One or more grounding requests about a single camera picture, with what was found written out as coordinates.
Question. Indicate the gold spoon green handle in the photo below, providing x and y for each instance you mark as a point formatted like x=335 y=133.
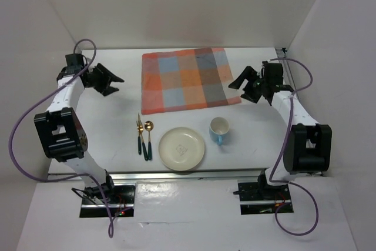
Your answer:
x=148 y=127

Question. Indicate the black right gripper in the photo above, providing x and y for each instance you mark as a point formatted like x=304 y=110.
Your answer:
x=248 y=73

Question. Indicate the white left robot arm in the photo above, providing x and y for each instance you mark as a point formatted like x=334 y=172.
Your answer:
x=62 y=135

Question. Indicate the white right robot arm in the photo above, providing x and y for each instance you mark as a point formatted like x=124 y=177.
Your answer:
x=306 y=146

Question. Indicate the cream round plate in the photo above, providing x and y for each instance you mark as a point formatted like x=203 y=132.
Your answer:
x=181 y=149

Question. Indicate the orange blue checkered cloth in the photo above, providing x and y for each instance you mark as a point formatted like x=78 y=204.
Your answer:
x=187 y=79

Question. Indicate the aluminium front rail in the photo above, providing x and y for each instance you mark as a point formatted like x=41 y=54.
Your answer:
x=200 y=175

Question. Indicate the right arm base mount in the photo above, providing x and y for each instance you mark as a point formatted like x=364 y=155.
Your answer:
x=255 y=200

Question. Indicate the aluminium rail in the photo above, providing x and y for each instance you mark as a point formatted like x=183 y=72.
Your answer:
x=288 y=76
x=200 y=175

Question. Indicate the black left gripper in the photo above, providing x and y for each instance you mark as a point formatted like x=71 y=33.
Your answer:
x=106 y=76

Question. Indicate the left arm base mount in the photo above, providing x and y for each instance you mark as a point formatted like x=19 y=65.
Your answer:
x=121 y=204

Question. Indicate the light blue mug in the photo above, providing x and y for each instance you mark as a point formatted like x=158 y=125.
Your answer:
x=219 y=128

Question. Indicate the aluminium right side rail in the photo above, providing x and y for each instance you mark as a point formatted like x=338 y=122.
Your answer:
x=288 y=76

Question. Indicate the gold fork green handle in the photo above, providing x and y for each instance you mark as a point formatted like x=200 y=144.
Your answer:
x=139 y=132

